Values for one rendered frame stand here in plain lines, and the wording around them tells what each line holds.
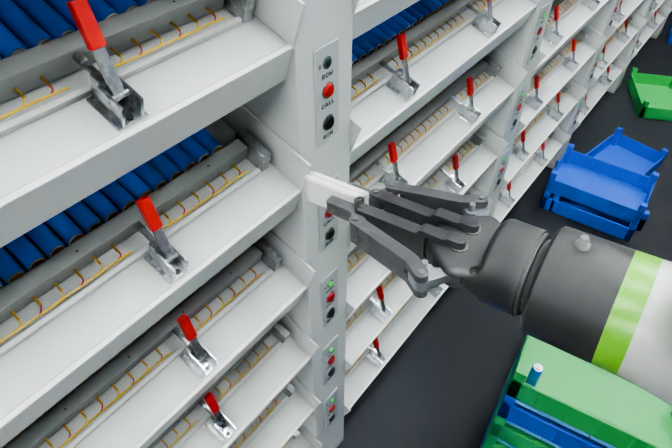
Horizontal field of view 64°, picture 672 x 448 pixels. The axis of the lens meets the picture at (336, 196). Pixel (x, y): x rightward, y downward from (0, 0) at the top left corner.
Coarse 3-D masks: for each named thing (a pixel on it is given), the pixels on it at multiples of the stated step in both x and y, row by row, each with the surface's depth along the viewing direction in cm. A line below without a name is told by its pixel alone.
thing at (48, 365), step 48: (240, 192) 62; (288, 192) 64; (144, 240) 56; (192, 240) 57; (240, 240) 59; (144, 288) 53; (192, 288) 58; (0, 336) 47; (48, 336) 48; (96, 336) 49; (0, 384) 45; (48, 384) 46; (0, 432) 44
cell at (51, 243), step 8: (40, 224) 52; (32, 232) 51; (40, 232) 51; (48, 232) 52; (32, 240) 52; (40, 240) 51; (48, 240) 51; (56, 240) 51; (40, 248) 51; (48, 248) 51; (56, 248) 51; (48, 256) 51
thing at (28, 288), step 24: (240, 144) 63; (192, 168) 60; (216, 168) 60; (168, 192) 57; (192, 192) 59; (216, 192) 60; (120, 216) 54; (96, 240) 52; (120, 240) 54; (48, 264) 49; (72, 264) 50; (24, 288) 48; (48, 288) 50; (0, 312) 46
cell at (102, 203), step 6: (96, 192) 55; (84, 198) 55; (90, 198) 55; (96, 198) 55; (102, 198) 55; (90, 204) 55; (96, 204) 55; (102, 204) 55; (108, 204) 55; (96, 210) 55; (102, 210) 54; (108, 210) 54; (114, 210) 55; (102, 216) 54; (108, 216) 55
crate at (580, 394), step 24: (528, 336) 98; (528, 360) 100; (552, 360) 100; (576, 360) 100; (528, 384) 91; (552, 384) 96; (576, 384) 96; (600, 384) 96; (624, 384) 96; (552, 408) 91; (576, 408) 88; (600, 408) 93; (624, 408) 93; (648, 408) 93; (600, 432) 88; (624, 432) 85; (648, 432) 90
